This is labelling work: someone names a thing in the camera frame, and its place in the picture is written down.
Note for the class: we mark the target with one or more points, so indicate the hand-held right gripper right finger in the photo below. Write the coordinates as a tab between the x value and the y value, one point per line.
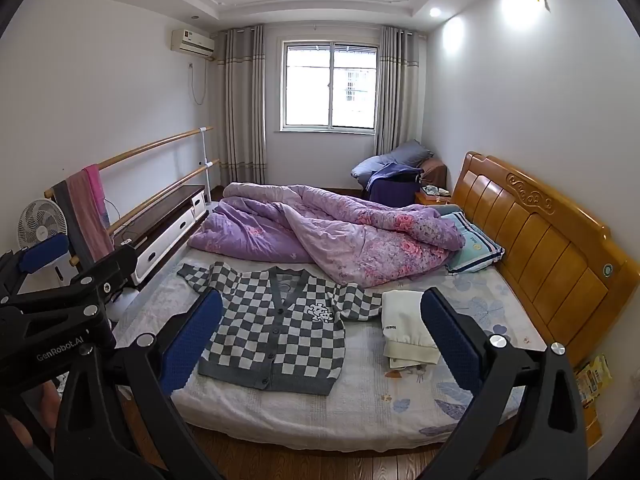
450	340

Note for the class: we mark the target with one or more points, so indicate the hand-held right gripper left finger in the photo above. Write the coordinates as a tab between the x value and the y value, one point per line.
192	340

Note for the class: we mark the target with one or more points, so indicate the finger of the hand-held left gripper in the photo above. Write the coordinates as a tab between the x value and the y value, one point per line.
107	270
42	255

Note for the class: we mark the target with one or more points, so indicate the grey white checkered cardigan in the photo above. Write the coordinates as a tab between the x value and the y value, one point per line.
280	340

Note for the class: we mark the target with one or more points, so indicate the person's left hand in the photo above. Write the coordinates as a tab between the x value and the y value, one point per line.
49	405

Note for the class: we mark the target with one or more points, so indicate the white standing fan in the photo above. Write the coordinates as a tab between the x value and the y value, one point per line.
37	225

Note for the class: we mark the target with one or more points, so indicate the folded cream garment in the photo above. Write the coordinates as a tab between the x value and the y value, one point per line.
402	325

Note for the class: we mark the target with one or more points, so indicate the grey cloth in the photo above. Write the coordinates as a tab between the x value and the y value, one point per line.
67	210

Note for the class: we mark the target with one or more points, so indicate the dark top white cabinet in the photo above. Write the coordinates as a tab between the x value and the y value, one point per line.
160	230

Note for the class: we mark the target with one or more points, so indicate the pink towel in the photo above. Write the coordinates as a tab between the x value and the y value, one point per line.
92	200

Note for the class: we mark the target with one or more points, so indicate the pale floral bed sheet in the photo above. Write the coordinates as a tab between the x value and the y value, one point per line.
380	405

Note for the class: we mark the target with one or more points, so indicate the light blue pillow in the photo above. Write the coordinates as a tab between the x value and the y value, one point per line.
475	247

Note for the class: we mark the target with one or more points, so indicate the wooden bed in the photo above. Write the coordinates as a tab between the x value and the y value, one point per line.
540	245

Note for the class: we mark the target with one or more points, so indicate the wooden nightstand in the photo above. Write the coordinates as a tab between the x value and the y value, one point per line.
425	200

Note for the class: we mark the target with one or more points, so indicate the yellow packet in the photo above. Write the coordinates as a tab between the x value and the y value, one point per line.
592	377

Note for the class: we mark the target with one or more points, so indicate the dark purple cloth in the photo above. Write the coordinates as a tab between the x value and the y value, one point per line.
392	190

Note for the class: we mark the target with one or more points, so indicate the purple floral quilt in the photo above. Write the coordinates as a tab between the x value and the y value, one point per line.
325	230

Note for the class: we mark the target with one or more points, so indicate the grey beige curtain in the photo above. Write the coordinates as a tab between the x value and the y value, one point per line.
245	110
397	95

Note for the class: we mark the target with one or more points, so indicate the white air conditioner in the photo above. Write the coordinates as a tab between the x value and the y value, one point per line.
192	42

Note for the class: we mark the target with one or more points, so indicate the white framed window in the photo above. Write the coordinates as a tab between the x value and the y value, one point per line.
307	85

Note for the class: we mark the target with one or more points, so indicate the round ceiling light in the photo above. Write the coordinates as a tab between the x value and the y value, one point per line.
435	11

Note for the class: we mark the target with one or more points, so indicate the wooden wall bar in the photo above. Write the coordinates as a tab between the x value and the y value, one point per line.
145	147
165	194

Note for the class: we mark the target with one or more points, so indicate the white bar post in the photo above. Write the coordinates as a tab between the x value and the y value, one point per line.
204	170

